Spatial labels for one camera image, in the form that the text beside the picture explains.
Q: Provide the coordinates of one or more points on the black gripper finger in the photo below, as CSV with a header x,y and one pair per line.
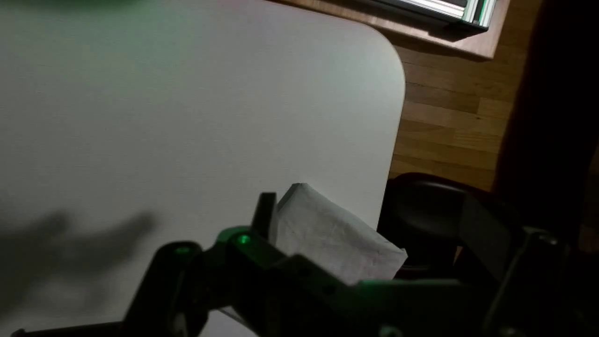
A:
x,y
264,215

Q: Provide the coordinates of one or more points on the white cloth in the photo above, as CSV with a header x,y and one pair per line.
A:
x,y
315,228

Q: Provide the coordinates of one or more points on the window with white blinds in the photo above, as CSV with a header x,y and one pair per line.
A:
x,y
462,13

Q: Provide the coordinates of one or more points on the black office chair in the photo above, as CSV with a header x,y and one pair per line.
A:
x,y
476,271

